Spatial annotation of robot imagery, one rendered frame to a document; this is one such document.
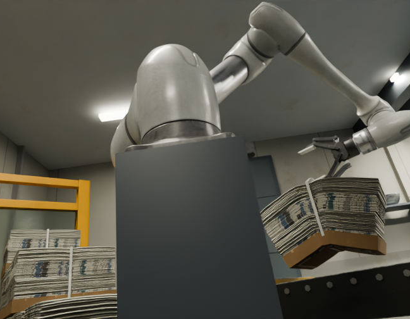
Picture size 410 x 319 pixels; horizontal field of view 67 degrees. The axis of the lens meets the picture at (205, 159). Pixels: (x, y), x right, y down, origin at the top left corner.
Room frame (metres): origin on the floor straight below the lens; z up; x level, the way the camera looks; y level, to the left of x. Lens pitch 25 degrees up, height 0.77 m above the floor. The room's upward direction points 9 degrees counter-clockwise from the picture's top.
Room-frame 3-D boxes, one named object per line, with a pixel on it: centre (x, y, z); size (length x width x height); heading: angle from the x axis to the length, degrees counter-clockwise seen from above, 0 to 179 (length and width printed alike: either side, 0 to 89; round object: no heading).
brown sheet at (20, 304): (1.37, 0.68, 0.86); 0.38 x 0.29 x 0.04; 127
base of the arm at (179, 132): (0.52, 0.02, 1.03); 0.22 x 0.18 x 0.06; 91
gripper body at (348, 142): (1.11, -0.54, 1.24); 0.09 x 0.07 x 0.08; 57
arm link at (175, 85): (0.52, 0.04, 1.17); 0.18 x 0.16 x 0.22; 33
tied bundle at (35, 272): (1.37, 0.69, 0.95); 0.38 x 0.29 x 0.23; 127
